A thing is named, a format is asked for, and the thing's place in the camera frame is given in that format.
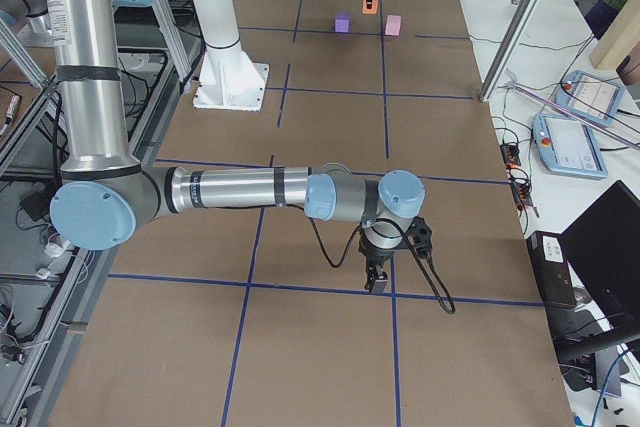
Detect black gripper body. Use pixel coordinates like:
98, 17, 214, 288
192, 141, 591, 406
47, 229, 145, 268
358, 232, 397, 277

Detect orange foam block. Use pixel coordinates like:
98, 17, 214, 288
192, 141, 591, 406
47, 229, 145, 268
361, 0, 379, 15

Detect pink foam block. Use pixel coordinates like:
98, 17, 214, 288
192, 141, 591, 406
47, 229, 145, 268
384, 15, 402, 37

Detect purple foam block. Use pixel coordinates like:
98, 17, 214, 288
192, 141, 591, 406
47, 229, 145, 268
334, 12, 351, 34

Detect brown paper table cover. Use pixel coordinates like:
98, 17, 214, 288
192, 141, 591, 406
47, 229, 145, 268
48, 0, 571, 426

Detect long reacher stick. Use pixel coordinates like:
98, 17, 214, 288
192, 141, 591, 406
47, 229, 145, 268
505, 70, 639, 150

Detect black computer box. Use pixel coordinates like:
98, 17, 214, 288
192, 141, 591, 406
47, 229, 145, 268
526, 231, 577, 309

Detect near teach pendant tablet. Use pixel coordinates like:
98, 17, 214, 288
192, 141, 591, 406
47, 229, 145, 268
532, 113, 608, 180

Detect teach pendant tablet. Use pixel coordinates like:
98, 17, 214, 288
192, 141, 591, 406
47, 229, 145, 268
532, 113, 608, 180
555, 70, 623, 127

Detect black monitor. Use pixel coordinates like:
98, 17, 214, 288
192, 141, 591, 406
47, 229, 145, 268
557, 180, 639, 362

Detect far teach pendant tablet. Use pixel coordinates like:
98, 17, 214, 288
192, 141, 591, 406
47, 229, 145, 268
555, 70, 623, 127

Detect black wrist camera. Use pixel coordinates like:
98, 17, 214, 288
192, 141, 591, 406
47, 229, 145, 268
406, 217, 432, 259

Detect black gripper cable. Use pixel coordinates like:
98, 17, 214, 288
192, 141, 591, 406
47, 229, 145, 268
305, 216, 457, 316

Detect aluminium frame post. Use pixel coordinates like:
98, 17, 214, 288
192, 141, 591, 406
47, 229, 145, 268
479, 0, 540, 102

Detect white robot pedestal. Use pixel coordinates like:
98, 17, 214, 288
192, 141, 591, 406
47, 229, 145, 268
192, 0, 269, 111

